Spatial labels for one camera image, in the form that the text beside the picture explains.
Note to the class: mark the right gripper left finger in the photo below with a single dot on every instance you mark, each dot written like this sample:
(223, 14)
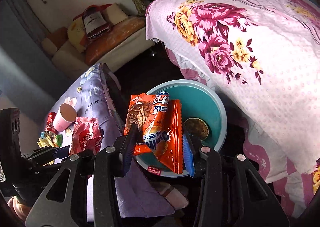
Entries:
(63, 201)

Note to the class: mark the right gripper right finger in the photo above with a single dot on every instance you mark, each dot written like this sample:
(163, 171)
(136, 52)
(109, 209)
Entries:
(232, 192)

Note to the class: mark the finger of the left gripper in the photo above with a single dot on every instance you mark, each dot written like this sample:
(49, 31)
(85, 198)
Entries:
(33, 159)
(55, 150)

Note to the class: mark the yellow white striped wrapper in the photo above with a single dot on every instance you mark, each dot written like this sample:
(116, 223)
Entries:
(45, 140)

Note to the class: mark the red cola can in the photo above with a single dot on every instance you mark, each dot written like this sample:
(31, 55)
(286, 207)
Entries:
(49, 128)

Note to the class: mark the pink snack bag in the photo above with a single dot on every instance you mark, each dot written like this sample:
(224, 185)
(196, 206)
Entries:
(86, 135)

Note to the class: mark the pink paper cup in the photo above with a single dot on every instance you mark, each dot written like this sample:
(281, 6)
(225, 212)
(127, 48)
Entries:
(65, 116)

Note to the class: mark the brown paper bowl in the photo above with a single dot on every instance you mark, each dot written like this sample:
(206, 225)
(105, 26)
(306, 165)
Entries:
(197, 127)

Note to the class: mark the orange snack wrapper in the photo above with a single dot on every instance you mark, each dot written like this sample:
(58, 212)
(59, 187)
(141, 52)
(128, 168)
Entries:
(159, 122)

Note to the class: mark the teal trash bin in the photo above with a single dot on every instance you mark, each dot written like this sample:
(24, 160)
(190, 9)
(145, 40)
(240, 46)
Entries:
(201, 102)

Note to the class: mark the person's left hand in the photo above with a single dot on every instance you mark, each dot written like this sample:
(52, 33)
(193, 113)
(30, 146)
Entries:
(18, 209)

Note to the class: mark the green orange jelly cup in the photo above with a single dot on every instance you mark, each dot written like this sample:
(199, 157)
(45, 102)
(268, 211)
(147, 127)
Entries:
(58, 140)

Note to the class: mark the purple floral bed sheet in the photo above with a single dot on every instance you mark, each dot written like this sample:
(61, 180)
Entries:
(119, 192)

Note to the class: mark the beige sofa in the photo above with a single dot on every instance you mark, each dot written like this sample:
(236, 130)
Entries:
(68, 60)

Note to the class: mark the orange brown seat cushion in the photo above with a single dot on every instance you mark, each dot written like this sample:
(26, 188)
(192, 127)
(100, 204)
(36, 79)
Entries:
(111, 39)

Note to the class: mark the yellow cartoon pillow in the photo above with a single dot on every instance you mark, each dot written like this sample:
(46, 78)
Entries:
(77, 35)

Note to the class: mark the red Hennessy bag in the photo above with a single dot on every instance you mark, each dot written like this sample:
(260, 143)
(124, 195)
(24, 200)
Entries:
(91, 23)

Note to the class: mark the pink floral quilt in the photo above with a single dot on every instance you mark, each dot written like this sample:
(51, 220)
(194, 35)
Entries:
(264, 56)

